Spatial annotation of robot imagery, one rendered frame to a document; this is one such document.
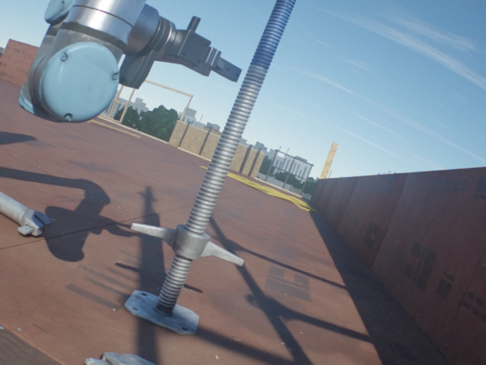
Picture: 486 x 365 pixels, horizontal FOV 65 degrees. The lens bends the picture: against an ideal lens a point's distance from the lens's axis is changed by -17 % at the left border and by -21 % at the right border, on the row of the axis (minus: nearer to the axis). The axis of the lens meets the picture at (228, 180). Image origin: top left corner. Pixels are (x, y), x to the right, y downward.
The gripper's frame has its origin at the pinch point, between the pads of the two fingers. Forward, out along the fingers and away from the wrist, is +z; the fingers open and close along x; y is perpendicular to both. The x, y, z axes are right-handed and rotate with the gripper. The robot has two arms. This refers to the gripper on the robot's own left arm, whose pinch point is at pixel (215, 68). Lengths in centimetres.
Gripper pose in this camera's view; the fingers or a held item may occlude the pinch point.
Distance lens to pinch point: 81.8
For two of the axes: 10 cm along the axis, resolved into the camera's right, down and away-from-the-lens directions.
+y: 3.7, -9.3, -0.5
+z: 6.5, 2.2, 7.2
